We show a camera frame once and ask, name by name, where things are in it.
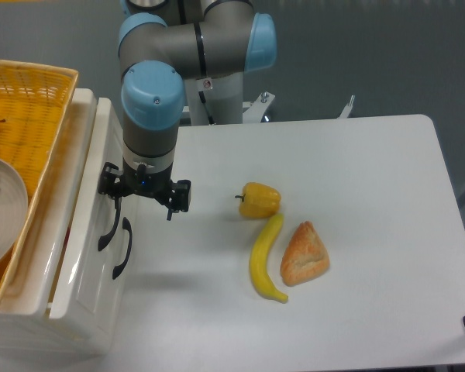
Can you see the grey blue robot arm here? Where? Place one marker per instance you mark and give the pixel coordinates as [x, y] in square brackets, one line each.
[176, 56]

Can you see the white drawer cabinet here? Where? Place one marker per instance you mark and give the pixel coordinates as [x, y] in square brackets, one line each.
[25, 308]

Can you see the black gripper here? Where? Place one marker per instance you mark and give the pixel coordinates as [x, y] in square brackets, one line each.
[115, 183]

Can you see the yellow banana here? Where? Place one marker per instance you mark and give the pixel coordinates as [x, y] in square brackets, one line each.
[259, 254]

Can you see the yellow bell pepper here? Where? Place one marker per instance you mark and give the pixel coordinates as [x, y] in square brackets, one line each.
[258, 201]

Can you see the orange bread pastry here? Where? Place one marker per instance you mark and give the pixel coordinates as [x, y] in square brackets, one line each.
[305, 258]

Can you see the yellow wicker basket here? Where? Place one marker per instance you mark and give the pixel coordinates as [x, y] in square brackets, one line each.
[34, 100]

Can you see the white top drawer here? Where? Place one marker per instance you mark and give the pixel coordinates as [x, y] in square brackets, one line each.
[87, 298]

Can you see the grey ribbed plate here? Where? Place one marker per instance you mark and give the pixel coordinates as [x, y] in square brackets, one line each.
[13, 206]

